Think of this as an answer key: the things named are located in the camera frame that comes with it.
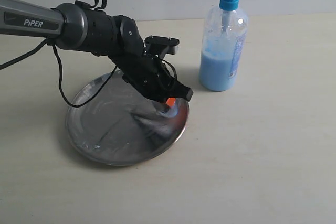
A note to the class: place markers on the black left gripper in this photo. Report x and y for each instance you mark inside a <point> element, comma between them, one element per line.
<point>149,78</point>

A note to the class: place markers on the blue soap blob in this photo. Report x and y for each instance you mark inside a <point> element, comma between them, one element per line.
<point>171,113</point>

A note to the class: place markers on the blue pump soap bottle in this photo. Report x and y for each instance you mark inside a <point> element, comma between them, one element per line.
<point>224,35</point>

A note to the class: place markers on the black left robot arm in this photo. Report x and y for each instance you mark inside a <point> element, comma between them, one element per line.
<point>85,27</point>

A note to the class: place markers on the round steel plate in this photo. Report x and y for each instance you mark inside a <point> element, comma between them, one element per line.
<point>120,127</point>

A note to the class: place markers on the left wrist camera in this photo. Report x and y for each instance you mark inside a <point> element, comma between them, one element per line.
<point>160,46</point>

